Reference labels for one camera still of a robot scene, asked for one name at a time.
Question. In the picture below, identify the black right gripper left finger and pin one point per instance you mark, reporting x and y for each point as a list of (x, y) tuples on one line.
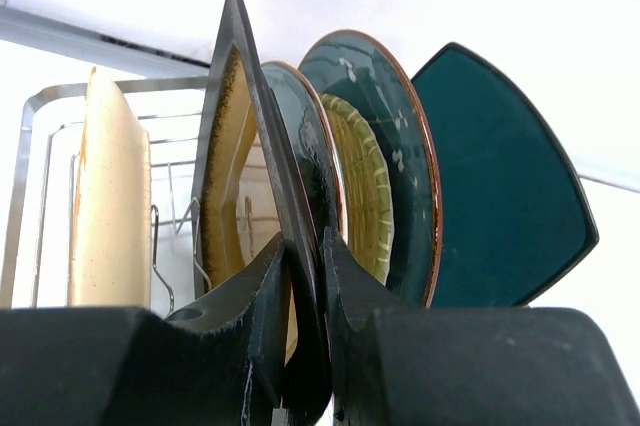
[(241, 330)]

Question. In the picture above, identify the light blue flower plate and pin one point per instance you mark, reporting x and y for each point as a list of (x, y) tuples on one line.
[(313, 145)]

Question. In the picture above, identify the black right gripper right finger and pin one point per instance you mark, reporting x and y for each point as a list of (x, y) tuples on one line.
[(353, 300)]

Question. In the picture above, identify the brown square plate black rim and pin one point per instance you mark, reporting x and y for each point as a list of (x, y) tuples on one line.
[(247, 188)]

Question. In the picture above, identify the beige plate with orange leaves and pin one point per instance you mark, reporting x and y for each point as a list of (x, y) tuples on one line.
[(110, 261)]

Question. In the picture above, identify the dark teal square plate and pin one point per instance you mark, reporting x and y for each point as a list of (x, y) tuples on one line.
[(516, 217)]

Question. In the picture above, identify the metal wire dish rack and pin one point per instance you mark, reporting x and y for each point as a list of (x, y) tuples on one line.
[(37, 246)]

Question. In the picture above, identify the dark teal round plate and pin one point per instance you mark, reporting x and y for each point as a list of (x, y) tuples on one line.
[(357, 68)]

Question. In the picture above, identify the woven bamboo round plate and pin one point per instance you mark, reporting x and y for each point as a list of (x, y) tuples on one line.
[(369, 203)]

